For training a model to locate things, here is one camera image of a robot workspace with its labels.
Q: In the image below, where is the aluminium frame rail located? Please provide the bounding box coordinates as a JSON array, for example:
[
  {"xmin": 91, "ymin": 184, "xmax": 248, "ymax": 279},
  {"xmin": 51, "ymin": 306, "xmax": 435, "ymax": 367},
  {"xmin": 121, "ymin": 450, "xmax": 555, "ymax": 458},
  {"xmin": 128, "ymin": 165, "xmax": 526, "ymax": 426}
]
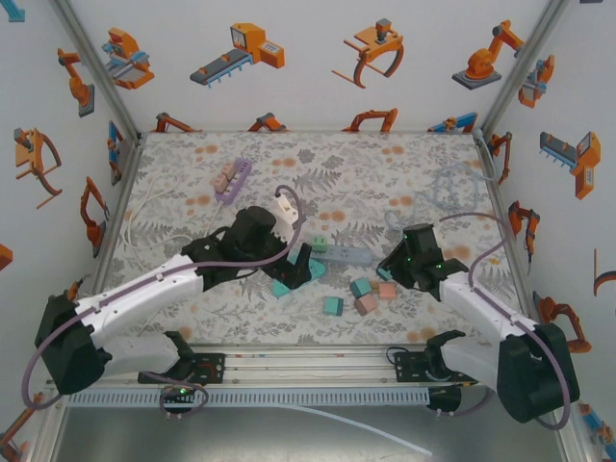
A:
[{"xmin": 45, "ymin": 346, "xmax": 572, "ymax": 392}]

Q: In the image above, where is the purple power strip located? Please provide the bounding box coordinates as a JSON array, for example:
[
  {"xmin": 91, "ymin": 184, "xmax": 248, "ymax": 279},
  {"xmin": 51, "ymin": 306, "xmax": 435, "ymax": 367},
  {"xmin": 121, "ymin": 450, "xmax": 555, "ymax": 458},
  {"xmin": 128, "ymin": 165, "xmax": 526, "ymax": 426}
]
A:
[{"xmin": 214, "ymin": 157, "xmax": 253, "ymax": 204}]

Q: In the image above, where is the aluminium corner post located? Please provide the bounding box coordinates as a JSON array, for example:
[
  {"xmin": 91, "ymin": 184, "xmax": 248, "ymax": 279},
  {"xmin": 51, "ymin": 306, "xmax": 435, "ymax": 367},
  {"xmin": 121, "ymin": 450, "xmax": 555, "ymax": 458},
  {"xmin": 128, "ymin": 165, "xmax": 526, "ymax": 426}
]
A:
[
  {"xmin": 47, "ymin": 0, "xmax": 144, "ymax": 141},
  {"xmin": 480, "ymin": 0, "xmax": 573, "ymax": 137}
]

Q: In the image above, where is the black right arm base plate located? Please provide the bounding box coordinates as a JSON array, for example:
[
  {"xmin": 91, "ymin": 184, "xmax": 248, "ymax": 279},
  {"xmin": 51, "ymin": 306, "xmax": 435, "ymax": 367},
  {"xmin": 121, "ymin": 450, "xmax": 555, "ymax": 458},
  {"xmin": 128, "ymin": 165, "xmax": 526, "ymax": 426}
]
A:
[{"xmin": 393, "ymin": 349, "xmax": 482, "ymax": 386}]

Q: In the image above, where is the grey-blue power strip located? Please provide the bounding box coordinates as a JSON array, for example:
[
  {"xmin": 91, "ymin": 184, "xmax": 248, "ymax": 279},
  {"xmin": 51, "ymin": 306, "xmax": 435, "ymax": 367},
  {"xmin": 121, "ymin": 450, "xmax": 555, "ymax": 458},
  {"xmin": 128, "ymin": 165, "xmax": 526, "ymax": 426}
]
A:
[{"xmin": 307, "ymin": 243, "xmax": 375, "ymax": 267}]

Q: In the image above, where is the aluminium side rail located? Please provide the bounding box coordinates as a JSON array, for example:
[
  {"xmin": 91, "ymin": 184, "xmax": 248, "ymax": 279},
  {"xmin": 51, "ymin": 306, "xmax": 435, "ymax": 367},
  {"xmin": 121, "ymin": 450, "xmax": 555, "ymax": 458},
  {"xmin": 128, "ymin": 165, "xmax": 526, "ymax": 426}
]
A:
[
  {"xmin": 86, "ymin": 133, "xmax": 144, "ymax": 309},
  {"xmin": 474, "ymin": 128, "xmax": 548, "ymax": 346}
]

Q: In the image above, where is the white slotted cable duct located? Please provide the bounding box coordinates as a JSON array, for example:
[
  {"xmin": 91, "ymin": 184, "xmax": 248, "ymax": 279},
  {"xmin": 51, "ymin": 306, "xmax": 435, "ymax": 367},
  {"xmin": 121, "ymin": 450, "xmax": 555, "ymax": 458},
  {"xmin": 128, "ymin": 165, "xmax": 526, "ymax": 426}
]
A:
[{"xmin": 65, "ymin": 388, "xmax": 431, "ymax": 409}]

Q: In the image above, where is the floral table mat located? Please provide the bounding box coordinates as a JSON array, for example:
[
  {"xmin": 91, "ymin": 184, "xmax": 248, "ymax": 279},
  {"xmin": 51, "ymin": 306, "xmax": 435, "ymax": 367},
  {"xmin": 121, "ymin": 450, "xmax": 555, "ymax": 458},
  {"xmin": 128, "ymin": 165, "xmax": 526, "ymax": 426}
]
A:
[{"xmin": 90, "ymin": 129, "xmax": 536, "ymax": 347}]

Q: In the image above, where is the teal triangular power strip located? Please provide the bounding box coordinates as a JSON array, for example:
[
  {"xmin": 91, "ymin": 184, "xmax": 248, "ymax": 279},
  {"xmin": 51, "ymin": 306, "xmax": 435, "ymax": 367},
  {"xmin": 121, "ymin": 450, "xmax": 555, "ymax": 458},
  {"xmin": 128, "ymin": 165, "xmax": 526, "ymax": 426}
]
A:
[{"xmin": 271, "ymin": 257, "xmax": 324, "ymax": 300}]

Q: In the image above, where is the white plastic tube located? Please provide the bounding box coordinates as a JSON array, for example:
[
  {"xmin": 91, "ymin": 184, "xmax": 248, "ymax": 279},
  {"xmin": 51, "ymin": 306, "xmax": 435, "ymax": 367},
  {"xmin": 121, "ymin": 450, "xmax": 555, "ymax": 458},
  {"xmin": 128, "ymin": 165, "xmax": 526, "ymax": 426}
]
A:
[{"xmin": 276, "ymin": 402, "xmax": 434, "ymax": 457}]

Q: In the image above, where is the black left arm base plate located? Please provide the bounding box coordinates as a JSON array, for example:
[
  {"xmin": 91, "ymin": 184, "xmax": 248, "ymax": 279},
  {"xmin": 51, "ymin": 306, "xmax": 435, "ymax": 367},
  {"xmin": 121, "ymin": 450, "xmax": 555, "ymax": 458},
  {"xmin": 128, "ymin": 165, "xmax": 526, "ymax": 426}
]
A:
[{"xmin": 138, "ymin": 353, "xmax": 227, "ymax": 385}]

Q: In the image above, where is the small black controller box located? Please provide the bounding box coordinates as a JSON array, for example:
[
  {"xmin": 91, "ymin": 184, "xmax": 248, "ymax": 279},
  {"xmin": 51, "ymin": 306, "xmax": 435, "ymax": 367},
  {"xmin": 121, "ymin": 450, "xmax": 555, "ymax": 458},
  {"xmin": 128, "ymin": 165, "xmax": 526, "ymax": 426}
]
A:
[{"xmin": 426, "ymin": 384, "xmax": 463, "ymax": 418}]

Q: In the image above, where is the small controller board with LED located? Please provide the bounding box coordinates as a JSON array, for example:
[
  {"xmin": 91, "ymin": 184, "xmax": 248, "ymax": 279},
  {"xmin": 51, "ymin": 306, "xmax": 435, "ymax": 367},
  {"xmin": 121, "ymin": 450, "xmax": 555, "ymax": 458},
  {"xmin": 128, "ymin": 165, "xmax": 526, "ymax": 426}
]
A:
[{"xmin": 160, "ymin": 383, "xmax": 199, "ymax": 421}]

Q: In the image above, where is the grey metal panel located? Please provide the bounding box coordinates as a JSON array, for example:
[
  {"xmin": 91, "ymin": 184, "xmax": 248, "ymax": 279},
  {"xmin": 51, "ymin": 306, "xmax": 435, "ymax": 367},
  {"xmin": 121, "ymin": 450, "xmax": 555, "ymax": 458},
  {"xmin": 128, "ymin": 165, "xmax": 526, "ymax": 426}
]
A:
[{"xmin": 47, "ymin": 406, "xmax": 564, "ymax": 462}]

